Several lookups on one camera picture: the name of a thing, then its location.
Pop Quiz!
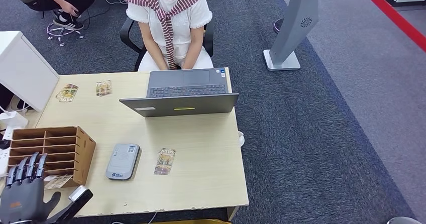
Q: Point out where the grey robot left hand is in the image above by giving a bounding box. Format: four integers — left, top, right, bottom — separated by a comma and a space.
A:
0, 152, 62, 224

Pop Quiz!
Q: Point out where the small printed ID card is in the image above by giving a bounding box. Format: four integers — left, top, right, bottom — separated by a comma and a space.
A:
95, 80, 113, 97

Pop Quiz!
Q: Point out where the pale card in organizer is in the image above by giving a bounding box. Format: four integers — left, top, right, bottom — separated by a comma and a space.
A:
44, 174, 74, 190

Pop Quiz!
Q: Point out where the wooden slotted card organizer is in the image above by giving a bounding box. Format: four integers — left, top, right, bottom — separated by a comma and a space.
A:
7, 126, 97, 187

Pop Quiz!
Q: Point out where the grey card reader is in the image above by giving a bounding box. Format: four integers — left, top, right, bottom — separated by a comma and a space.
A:
105, 143, 141, 181

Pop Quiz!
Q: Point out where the hotel key card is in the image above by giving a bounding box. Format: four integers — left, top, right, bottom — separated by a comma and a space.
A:
153, 147, 177, 176
55, 83, 79, 103

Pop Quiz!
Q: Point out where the white power strip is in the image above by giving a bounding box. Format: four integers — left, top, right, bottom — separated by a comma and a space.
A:
0, 126, 14, 178

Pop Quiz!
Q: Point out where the white power adapter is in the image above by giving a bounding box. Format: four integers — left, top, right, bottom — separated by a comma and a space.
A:
0, 110, 29, 128

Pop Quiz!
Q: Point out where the white cabinet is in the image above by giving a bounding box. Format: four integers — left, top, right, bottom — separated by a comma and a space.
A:
0, 30, 61, 113

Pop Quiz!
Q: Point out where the chrome stool base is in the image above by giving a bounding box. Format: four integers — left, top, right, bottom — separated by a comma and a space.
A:
46, 22, 84, 47

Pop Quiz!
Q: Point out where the dark grey open laptop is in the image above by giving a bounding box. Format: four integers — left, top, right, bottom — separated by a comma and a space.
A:
119, 67, 240, 118

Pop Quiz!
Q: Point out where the black office chair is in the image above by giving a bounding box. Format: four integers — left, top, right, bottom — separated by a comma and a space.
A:
119, 16, 215, 72

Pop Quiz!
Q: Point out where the dark round floor base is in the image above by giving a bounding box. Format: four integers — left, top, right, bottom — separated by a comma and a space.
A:
273, 17, 285, 35

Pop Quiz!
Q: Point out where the grey kiosk stand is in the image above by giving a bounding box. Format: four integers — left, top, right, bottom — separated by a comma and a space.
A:
263, 0, 319, 72

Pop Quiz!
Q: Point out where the round grey object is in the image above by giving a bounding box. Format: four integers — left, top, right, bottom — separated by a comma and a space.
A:
386, 216, 420, 224

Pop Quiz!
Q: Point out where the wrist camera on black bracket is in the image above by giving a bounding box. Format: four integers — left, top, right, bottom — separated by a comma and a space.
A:
43, 186, 94, 224

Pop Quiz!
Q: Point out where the white cable under desk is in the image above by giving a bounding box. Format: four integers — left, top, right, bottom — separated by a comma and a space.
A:
111, 212, 157, 224

